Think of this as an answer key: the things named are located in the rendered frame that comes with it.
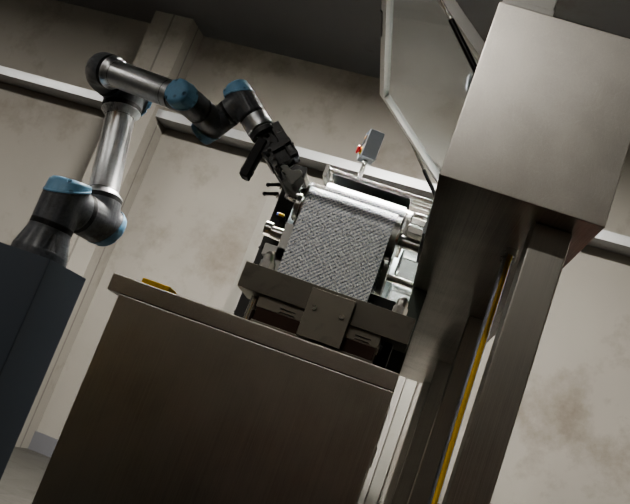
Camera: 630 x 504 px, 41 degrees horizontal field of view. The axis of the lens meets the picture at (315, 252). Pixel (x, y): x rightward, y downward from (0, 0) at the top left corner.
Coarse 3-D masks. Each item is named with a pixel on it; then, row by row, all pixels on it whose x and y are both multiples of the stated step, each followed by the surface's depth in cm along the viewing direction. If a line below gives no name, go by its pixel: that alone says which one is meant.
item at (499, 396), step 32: (544, 256) 129; (512, 288) 131; (544, 288) 128; (480, 320) 217; (512, 320) 127; (544, 320) 127; (512, 352) 126; (448, 384) 214; (480, 384) 130; (512, 384) 125; (416, 416) 406; (448, 416) 212; (480, 416) 124; (512, 416) 124; (416, 448) 313; (480, 448) 123; (416, 480) 209; (480, 480) 122
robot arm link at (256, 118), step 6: (252, 114) 222; (258, 114) 223; (264, 114) 224; (246, 120) 223; (252, 120) 222; (258, 120) 222; (264, 120) 222; (270, 120) 224; (246, 126) 223; (252, 126) 222; (258, 126) 222; (246, 132) 225
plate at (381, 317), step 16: (256, 272) 190; (272, 272) 190; (240, 288) 193; (256, 288) 189; (272, 288) 189; (288, 288) 189; (304, 288) 189; (320, 288) 188; (304, 304) 188; (368, 304) 187; (352, 320) 186; (368, 320) 186; (384, 320) 186; (400, 320) 186; (384, 336) 185; (400, 336) 185
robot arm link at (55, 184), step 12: (48, 180) 225; (60, 180) 222; (72, 180) 223; (48, 192) 222; (60, 192) 221; (72, 192) 222; (84, 192) 225; (36, 204) 224; (48, 204) 221; (60, 204) 221; (72, 204) 223; (84, 204) 226; (96, 204) 231; (48, 216) 220; (60, 216) 221; (72, 216) 223; (84, 216) 227; (72, 228) 225; (84, 228) 230
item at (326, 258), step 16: (304, 224) 213; (304, 240) 212; (320, 240) 211; (336, 240) 211; (352, 240) 211; (288, 256) 211; (304, 256) 211; (320, 256) 210; (336, 256) 210; (352, 256) 210; (368, 256) 210; (288, 272) 210; (304, 272) 210; (320, 272) 209; (336, 272) 209; (352, 272) 209; (368, 272) 209; (336, 288) 208; (352, 288) 208; (368, 288) 208
